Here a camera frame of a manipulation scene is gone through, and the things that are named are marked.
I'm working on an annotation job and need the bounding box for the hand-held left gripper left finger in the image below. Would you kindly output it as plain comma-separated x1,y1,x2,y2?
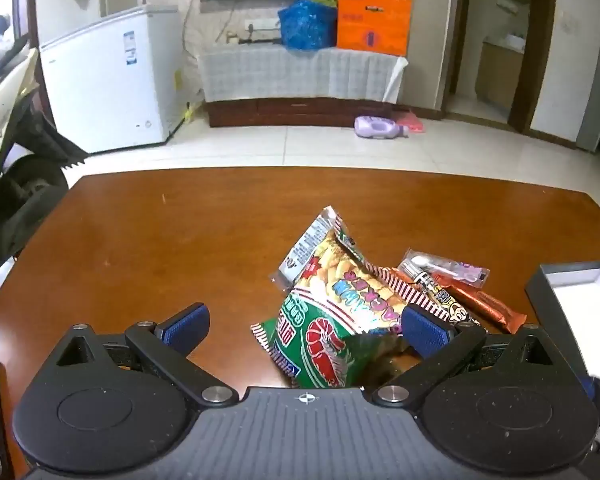
54,302,241,407

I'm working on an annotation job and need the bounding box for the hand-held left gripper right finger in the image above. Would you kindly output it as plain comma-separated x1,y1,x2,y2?
372,305,556,407

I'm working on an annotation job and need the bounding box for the small tube with black label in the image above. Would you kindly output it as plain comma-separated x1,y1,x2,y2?
397,248,486,333

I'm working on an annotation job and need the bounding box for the clear pink print packet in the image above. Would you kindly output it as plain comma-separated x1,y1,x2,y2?
427,256,491,287

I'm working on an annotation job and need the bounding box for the orange biscuit stick packet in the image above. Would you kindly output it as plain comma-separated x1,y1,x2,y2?
395,270,528,334

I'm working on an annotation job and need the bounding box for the green shrimp chips bag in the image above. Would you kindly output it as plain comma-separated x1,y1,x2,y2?
251,232,448,391

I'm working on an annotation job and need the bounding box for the dark grey cardboard box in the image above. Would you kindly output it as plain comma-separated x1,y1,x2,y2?
525,261,600,378

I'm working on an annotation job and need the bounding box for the clear sunflower seed packet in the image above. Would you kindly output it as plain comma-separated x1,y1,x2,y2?
270,205,368,291

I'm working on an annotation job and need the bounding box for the purple detergent bottle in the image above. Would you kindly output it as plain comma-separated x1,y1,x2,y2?
355,115,410,140

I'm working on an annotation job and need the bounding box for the pink plastic item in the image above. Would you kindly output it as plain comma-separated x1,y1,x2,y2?
395,109,427,134

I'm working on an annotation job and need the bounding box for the electric scooter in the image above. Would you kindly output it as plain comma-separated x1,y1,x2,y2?
0,10,88,306

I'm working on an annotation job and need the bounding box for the brown wooden television cabinet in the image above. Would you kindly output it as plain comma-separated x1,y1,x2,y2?
207,95,396,129

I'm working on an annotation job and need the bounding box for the white chest freezer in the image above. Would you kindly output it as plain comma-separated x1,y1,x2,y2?
39,4,186,155

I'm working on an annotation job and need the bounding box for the wooden kitchen counter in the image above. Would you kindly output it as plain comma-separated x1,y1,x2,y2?
477,35,526,111

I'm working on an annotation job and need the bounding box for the white lace cabinet cloth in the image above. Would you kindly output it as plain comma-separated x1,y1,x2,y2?
198,42,410,103

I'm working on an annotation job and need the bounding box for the orange gift box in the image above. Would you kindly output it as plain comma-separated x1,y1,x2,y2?
336,0,413,57

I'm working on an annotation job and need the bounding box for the blue mesh plastic bag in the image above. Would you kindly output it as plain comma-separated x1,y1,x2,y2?
278,0,340,52

